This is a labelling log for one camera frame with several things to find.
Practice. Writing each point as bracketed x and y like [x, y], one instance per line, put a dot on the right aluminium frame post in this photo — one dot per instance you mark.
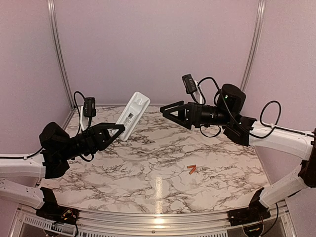
[259, 20]

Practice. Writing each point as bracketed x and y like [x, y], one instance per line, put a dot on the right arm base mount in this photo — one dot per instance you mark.
[253, 213]

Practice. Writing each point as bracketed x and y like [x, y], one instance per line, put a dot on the front aluminium rail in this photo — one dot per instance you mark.
[92, 223]

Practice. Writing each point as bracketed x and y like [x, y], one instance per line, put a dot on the aluminium frame post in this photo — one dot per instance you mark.
[58, 50]
[259, 20]

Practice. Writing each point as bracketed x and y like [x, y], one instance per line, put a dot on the white remote control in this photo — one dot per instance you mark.
[132, 113]

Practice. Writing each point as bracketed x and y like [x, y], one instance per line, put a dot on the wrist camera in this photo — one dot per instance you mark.
[87, 112]
[193, 89]

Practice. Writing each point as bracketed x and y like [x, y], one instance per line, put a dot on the left aluminium frame post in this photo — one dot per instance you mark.
[58, 50]

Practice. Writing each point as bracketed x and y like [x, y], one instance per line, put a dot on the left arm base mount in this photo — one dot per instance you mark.
[53, 211]

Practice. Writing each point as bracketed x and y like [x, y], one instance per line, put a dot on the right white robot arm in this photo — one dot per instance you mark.
[248, 131]

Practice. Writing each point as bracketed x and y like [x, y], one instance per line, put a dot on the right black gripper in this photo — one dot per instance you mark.
[194, 114]

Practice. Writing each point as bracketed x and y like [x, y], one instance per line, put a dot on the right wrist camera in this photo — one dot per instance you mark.
[193, 89]

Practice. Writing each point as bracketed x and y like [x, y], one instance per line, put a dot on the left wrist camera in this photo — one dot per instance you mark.
[87, 112]

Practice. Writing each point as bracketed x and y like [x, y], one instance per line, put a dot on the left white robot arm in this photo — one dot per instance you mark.
[52, 161]

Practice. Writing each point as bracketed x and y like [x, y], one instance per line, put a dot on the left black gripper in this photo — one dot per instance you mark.
[97, 138]

